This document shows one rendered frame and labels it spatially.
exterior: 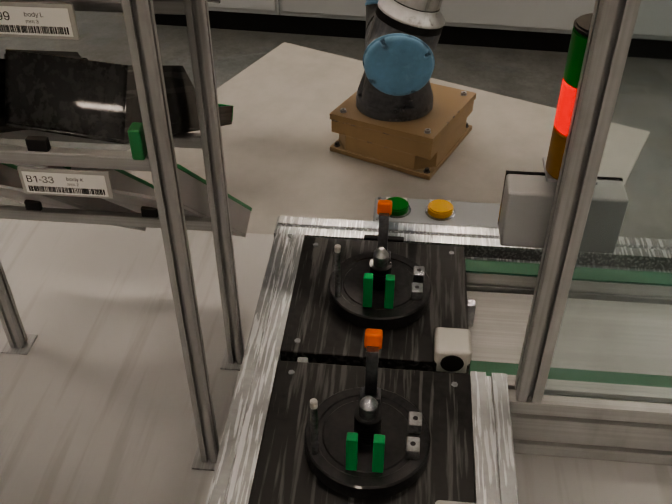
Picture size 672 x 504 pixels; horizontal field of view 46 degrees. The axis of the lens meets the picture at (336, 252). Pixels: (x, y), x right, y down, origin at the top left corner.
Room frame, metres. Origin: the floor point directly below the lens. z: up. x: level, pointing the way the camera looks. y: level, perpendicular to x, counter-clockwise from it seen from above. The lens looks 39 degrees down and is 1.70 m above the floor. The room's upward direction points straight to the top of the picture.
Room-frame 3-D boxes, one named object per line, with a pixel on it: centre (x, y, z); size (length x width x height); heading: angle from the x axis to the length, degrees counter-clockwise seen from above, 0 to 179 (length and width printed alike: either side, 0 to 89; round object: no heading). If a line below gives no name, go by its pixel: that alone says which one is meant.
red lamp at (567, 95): (0.67, -0.24, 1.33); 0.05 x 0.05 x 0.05
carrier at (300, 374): (0.56, -0.03, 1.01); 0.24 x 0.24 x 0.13; 84
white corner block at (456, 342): (0.70, -0.15, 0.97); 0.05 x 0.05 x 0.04; 84
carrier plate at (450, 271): (0.81, -0.06, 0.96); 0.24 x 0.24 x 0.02; 84
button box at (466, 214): (1.02, -0.17, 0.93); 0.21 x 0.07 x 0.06; 84
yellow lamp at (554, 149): (0.67, -0.24, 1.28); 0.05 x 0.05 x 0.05
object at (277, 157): (1.36, -0.09, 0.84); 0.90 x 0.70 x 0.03; 61
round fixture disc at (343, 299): (0.81, -0.06, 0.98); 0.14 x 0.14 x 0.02
